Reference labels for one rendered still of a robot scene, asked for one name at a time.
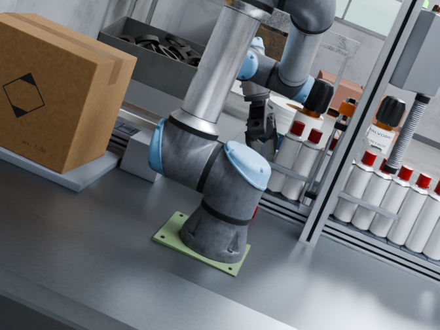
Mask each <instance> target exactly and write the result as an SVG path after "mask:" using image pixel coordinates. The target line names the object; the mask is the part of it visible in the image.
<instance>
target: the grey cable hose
mask: <svg viewBox="0 0 440 330"><path fill-rule="evenodd" d="M430 99H431V98H430V97H428V96H425V95H423V94H418V93H417V94H416V96H415V98H414V100H415V101H414V103H413V105H412V107H411V108H412V109H411V110H410V112H409V114H408V116H407V117H406V118H407V119H406V121H405V122H404V124H403V126H402V128H401V129H402V130H401V131H400V133H399V135H398V138H397V140H396V141H395V143H394V146H393V149H392V150H391V152H390V155H389V157H388V158H387V161H386V162H385V163H384V165H383V168H382V169H383V170H384V171H385V172H388V173H390V174H394V175H395V174H396V172H397V169H398V165H399V163H400V161H401V160H402V158H403V155H404V153H405V151H406V149H407V146H408V144H409V142H410V139H411V138H412V136H413V133H414V131H415V128H416V127H417V125H418V123H419V120H420V118H421V116H422V115H423V112H424V110H425V107H426V105H428V104H429V102H430Z"/></svg>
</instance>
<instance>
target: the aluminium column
mask: <svg viewBox="0 0 440 330"><path fill-rule="evenodd" d="M424 2H425V0H403V1H402V3H401V6H400V8H399V10H398V12H397V15H396V17H395V19H394V22H393V24H392V26H391V28H390V31H389V33H388V36H387V38H386V40H385V42H384V44H383V46H382V49H381V51H380V54H379V55H378V58H377V60H376V62H375V65H374V67H373V70H372V71H371V74H370V76H369V79H368V81H367V83H366V85H365V88H364V89H363V92H362V94H361V97H360V99H359V101H358V103H357V105H356V108H355V110H354V113H353V115H352V118H351V119H350V122H349V124H348V126H347V129H346V131H345V133H344V135H343V137H342V140H341V142H340V145H339V147H338V149H337V151H336V153H335V156H334V158H333V161H332V163H331V165H330V167H329V169H328V172H327V174H326V176H325V179H324V180H323V183H322V185H321V188H320V190H319V192H318V195H317V197H316V199H315V201H314V204H313V206H312V209H311V210H310V213H309V215H308V217H307V219H306V222H305V224H304V227H303V228H302V231H301V233H300V236H299V240H298V241H300V242H302V243H304V244H307V245H309V246H312V247H313V248H314V247H315V245H316V243H317V241H318V238H319V237H320V234H321V232H322V230H323V227H324V225H325V222H326V221H327V218H328V217H329V214H330V212H331V209H332V207H333V205H334V203H335V200H336V199H337V196H338V194H339V192H340V189H341V187H342V184H343V183H344V180H345V179H346V176H347V174H348V171H349V169H350V167H351V165H352V163H353V161H354V158H355V156H356V154H357V151H358V149H359V146H360V145H361V142H362V141H363V138H364V136H365V133H366V131H367V129H368V127H369V125H370V123H371V120H372V118H373V116H374V113H375V111H376V109H377V107H378V105H379V103H380V100H381V98H382V95H383V93H384V91H385V89H386V87H387V85H388V82H389V80H390V78H391V76H392V73H393V72H394V69H395V67H396V64H397V62H398V60H399V57H400V55H401V53H402V51H403V49H404V47H405V44H406V42H407V40H408V38H409V35H410V34H411V31H412V29H413V26H414V24H415V22H416V19H417V18H418V15H419V13H420V11H421V9H422V6H423V4H424Z"/></svg>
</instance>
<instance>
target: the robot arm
mask: <svg viewBox="0 0 440 330"><path fill-rule="evenodd" d="M223 2H224V6H223V8H222V11H221V13H220V15H219V18H218V20H217V23H216V25H215V27H214V29H213V32H212V34H211V37H210V39H209V41H208V44H207V46H206V49H205V51H204V53H203V55H202V58H201V60H200V63H199V65H198V67H197V69H196V72H195V74H194V77H193V79H192V82H191V84H190V87H189V89H188V91H187V94H186V96H185V99H184V100H183V103H182V105H181V107H180V108H179V109H178V110H175V111H173V112H171V113H170V116H169V118H162V119H160V120H159V122H158V124H157V126H156V129H155V130H154V132H153V135H152V138H151V142H150V145H149V151H148V157H147V158H148V164H149V167H150V168H151V169H152V170H154V171H156V172H157V173H159V174H161V175H163V176H164V177H165V178H169V179H172V180H174V181H176V182H178V183H180V184H182V185H184V186H186V187H188V188H191V189H193V190H195V191H197V192H200V193H202V194H203V195H204V196H203V199H202V201H201V203H200V205H199V207H197V208H196V210H195V211H194V212H193V213H192V214H191V215H190V217H189V218H188V219H187V220H186V221H185V222H184V224H183V226H182V227H181V230H180V232H179V236H180V238H181V240H182V241H183V243H184V244H185V245H186V246H188V247H189V248H190V249H192V250H193V251H195V252H196V253H198V254H199V255H201V256H203V257H206V258H208V259H211V260H213V261H217V262H220V263H228V264H234V263H239V262H240V261H241V260H242V257H243V256H244V253H245V251H246V241H247V234H248V225H249V222H250V221H251V218H252V217H253V214H254V212H255V209H256V207H257V205H258V203H259V201H260V199H261V196H262V194H263V192H264V190H265V189H266V186H267V185H266V184H267V183H268V180H269V177H270V175H271V169H270V165H269V164H268V162H267V161H266V160H265V159H264V156H263V154H262V152H261V149H262V143H261V142H258V141H257V139H258V138H262V137H265V138H266V139H268V140H267V141H266V142H265V143H264V148H265V150H266V159H267V160H269V161H271V162H273V161H274V157H275V154H276V149H277V146H278V140H279V137H278V133H277V127H276V119H275V114H274V113H268V106H267V101H266V99H269V98H270V93H269V92H270V90H271V91H274V92H276V93H278V94H281V95H283V96H285V97H287V98H288V99H290V100H294V101H297V102H299V103H304V102H305V101H306V99H307V97H308V95H309V93H310V91H311V89H312V86H313V84H314V78H313V77H312V76H310V75H309V72H310V68H311V67H312V63H313V61H314V58H315V56H316V52H317V51H318V47H319V45H320V42H321V39H322V37H323V34H324V33H325V32H326V31H327V30H328V29H329V28H330V27H331V26H332V24H333V21H334V19H335V15H336V10H337V2H336V0H223ZM274 9H278V10H281V11H284V12H286V13H288V14H290V20H291V27H290V30H289V34H288V37H287V41H286V44H285V48H284V52H283V55H282V59H281V62H279V61H276V60H273V59H272V58H269V57H267V56H265V48H264V46H263V40H262V39H261V38H260V37H254V36H255V34H256V32H257V30H258V27H259V25H260V23H261V21H262V20H264V19H266V18H268V17H271V16H272V13H273V11H274ZM236 78H237V79H240V80H241V83H242V84H240V88H242V92H243V95H244V101H251V104H250V105H249V117H248V119H247V124H246V126H247V131H245V132H244V133H245V135H246V145H244V144H241V143H238V142H236V141H228V142H226V143H225V144H224V145H222V144H220V143H218V142H217V139H218V137H219V134H220V133H219V130H218V127H217V121H218V120H219V117H220V115H221V112H222V110H223V108H224V106H225V103H226V101H227V98H228V96H229V94H230V91H231V90H232V87H233V85H234V82H235V80H236ZM273 122H274V124H273Z"/></svg>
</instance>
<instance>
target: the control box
mask: <svg viewBox="0 0 440 330"><path fill-rule="evenodd" d="M388 83H389V84H391V85H393V86H395V87H397V88H399V89H401V90H406V91H409V92H414V93H418V94H423V95H427V96H431V97H435V95H436V93H437V91H438V89H439V87H440V15H438V14H436V13H434V12H430V11H428V10H426V9H421V11H420V13H419V15H418V18H417V19H416V22H415V24H414V26H413V29H412V31H411V34H410V35H409V38H408V40H407V42H406V44H405V47H404V49H403V51H402V53H401V55H400V57H399V60H398V62H397V64H396V67H395V69H394V72H393V73H392V76H391V78H390V80H389V82H388Z"/></svg>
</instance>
